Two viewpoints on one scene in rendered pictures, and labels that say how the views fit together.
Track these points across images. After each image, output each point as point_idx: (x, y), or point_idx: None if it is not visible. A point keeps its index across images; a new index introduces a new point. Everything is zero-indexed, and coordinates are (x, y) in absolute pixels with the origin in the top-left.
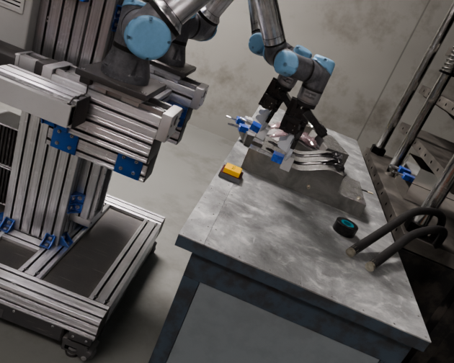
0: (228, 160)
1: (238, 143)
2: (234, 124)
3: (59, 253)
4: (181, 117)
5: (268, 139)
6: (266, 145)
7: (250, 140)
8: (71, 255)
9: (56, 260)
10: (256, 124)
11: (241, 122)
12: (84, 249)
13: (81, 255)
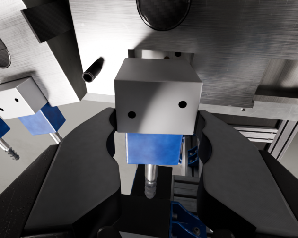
0: (283, 110)
1: (104, 96)
2: (56, 143)
3: (241, 129)
4: (181, 224)
5: (125, 30)
6: (268, 37)
7: (79, 75)
8: (234, 121)
9: (251, 128)
10: (160, 149)
11: None
12: (221, 116)
13: (231, 115)
